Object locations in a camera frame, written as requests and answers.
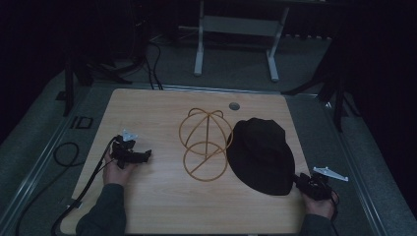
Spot person's right hand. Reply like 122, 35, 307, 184
300, 190, 340, 220

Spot black floor socket box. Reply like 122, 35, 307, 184
70, 115, 94, 130

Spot black looped floor cable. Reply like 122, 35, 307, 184
14, 141, 81, 236

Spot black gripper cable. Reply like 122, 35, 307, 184
329, 191, 341, 236
50, 137, 118, 236

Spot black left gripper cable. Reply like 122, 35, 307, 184
50, 137, 118, 236

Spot gold wire hat stand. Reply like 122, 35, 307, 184
178, 107, 235, 183

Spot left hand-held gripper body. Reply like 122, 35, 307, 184
110, 129, 143, 170

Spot person's left hand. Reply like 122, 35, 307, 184
102, 150, 138, 188

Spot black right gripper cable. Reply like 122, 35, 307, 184
329, 191, 341, 236

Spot black hanging cables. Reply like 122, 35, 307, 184
143, 40, 164, 91

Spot black tripod stand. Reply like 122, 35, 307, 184
62, 48, 148, 118
280, 38, 362, 134

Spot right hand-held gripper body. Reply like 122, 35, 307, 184
303, 166, 350, 202

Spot black bucket hat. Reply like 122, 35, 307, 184
225, 117, 296, 197

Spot white metal desk frame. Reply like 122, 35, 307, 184
192, 0, 291, 84

